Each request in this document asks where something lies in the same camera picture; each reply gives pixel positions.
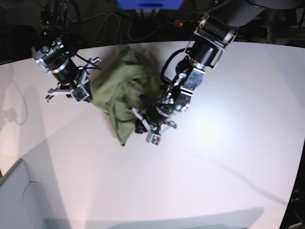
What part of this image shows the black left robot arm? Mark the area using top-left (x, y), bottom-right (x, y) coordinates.
top-left (129, 0), bottom-right (265, 135)

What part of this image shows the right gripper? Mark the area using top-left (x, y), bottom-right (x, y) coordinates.
top-left (46, 57), bottom-right (102, 102)

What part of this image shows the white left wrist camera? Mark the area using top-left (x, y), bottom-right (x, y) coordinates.
top-left (146, 132), bottom-right (161, 146)

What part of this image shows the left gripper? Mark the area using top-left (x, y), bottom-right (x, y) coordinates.
top-left (126, 106), bottom-right (177, 135)

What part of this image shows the grey cable on floor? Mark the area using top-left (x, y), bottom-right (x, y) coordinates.
top-left (69, 11), bottom-right (165, 44)

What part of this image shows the white power strip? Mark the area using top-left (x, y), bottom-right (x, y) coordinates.
top-left (174, 19), bottom-right (198, 28)

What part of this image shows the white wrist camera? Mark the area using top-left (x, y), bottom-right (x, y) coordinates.
top-left (71, 86), bottom-right (92, 103)
top-left (146, 132), bottom-right (161, 146)

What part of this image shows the blue box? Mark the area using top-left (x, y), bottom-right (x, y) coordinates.
top-left (116, 0), bottom-right (184, 10)

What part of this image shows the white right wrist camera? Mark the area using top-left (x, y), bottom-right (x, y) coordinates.
top-left (71, 86), bottom-right (92, 103)

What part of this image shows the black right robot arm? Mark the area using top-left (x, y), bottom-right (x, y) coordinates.
top-left (31, 0), bottom-right (100, 103)

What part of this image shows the green T-shirt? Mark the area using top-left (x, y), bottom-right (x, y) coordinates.
top-left (90, 47), bottom-right (162, 146)

